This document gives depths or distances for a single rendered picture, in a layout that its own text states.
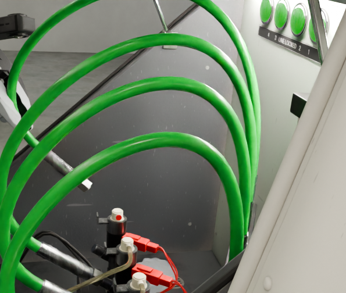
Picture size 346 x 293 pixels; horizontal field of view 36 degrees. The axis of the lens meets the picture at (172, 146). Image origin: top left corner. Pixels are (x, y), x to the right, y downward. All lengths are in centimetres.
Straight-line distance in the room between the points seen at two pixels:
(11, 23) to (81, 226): 48
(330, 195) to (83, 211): 83
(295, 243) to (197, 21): 73
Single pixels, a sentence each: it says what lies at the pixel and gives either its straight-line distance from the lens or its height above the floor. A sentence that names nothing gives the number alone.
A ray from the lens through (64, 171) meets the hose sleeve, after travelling 85.
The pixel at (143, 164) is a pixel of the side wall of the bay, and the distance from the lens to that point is 109.
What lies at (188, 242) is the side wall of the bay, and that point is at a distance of 121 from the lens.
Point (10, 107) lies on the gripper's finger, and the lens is 83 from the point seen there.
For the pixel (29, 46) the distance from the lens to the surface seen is 81.
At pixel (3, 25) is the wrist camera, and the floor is 134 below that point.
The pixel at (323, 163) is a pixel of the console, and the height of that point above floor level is 135.
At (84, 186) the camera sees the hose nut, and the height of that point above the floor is 111.
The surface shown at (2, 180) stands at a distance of 64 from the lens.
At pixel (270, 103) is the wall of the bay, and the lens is 93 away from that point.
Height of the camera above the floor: 147
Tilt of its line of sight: 21 degrees down
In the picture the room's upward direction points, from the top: 5 degrees clockwise
